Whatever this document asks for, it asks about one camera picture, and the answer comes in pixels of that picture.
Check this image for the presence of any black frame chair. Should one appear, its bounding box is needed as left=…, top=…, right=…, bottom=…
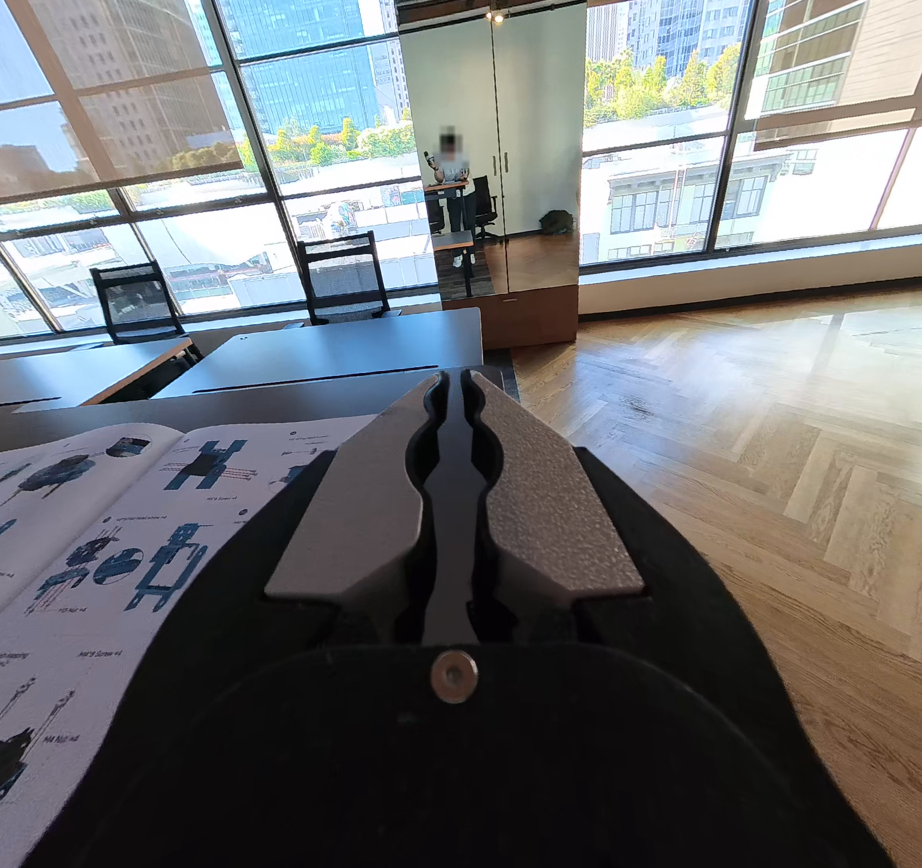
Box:
left=295, top=230, right=403, bottom=326
left=90, top=261, right=187, bottom=345

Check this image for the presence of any printed instruction manual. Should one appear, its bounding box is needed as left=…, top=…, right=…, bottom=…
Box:
left=0, top=414, right=377, bottom=868

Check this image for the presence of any grey office desk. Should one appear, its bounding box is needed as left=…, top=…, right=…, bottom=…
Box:
left=155, top=308, right=484, bottom=399
left=0, top=335, right=195, bottom=408

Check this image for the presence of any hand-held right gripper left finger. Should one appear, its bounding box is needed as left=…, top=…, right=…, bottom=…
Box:
left=265, top=371, right=451, bottom=639

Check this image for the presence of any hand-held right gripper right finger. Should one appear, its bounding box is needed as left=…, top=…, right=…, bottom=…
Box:
left=461, top=370, right=645, bottom=639

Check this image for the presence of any large window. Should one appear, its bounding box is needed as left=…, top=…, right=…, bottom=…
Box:
left=0, top=0, right=426, bottom=339
left=580, top=0, right=922, bottom=278

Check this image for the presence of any mirrored wooden cabinet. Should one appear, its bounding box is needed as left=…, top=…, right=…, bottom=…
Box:
left=387, top=0, right=589, bottom=352

